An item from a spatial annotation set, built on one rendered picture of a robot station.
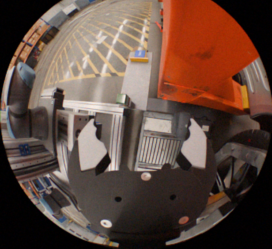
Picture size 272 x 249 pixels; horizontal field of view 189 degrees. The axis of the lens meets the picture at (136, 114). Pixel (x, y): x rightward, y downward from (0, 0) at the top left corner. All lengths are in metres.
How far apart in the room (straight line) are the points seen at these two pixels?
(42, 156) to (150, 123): 0.92
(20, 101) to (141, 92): 0.61
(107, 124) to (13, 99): 0.81
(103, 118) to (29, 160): 0.77
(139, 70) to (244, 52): 0.59
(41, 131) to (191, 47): 0.47
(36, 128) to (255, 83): 0.96
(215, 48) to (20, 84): 0.41
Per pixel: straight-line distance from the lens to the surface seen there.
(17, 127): 0.38
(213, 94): 0.42
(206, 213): 0.17
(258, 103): 0.57
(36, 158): 0.58
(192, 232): 0.23
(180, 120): 0.62
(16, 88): 0.32
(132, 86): 0.59
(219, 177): 0.57
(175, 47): 0.15
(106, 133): 0.89
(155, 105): 0.87
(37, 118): 0.40
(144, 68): 0.64
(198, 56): 0.17
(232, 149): 0.39
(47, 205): 0.67
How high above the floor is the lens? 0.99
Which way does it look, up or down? 80 degrees down
